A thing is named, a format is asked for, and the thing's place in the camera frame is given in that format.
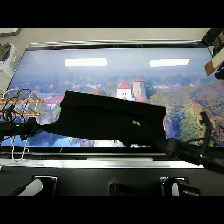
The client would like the beige garment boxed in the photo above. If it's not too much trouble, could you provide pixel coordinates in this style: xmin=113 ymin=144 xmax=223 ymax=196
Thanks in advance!
xmin=203 ymin=49 xmax=224 ymax=77

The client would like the heap of clothes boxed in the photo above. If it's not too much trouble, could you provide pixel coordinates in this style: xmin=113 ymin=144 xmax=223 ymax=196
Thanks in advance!
xmin=201 ymin=28 xmax=224 ymax=81

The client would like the black garment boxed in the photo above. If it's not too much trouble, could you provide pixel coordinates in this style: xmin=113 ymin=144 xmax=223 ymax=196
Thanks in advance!
xmin=39 ymin=89 xmax=168 ymax=148

